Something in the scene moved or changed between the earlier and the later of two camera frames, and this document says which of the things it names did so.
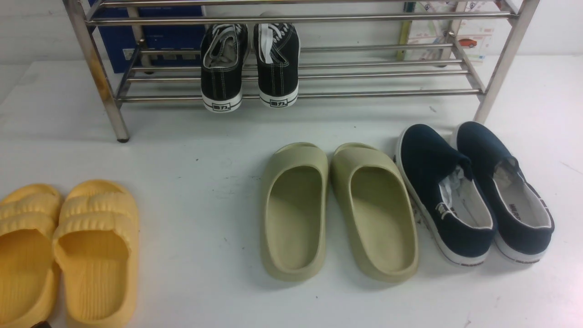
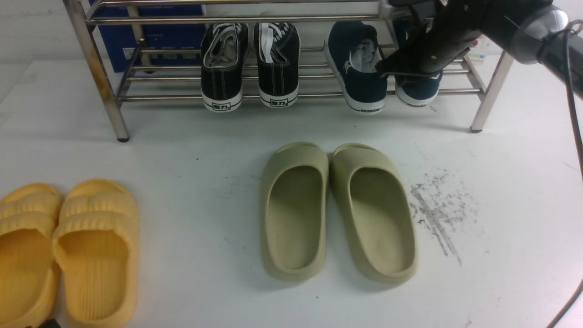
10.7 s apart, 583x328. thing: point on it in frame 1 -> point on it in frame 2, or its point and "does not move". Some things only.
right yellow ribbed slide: x=96 y=244 does not move
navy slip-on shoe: x=523 y=214 -> x=417 y=91
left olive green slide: x=294 y=205 does not move
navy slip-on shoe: x=455 y=212 -> x=352 y=49
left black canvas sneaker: x=224 y=48 does not move
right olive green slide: x=375 y=211 does not move
